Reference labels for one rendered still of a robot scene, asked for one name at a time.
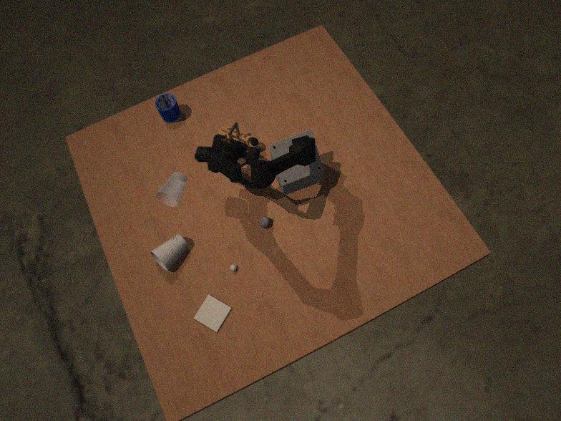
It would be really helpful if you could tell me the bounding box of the blue mug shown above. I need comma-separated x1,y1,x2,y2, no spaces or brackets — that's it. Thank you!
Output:
155,94,181,123

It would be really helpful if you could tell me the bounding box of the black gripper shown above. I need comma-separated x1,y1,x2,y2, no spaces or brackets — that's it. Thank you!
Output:
212,134,260,162

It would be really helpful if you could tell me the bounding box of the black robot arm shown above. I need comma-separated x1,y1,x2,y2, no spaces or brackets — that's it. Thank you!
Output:
195,135,316,189

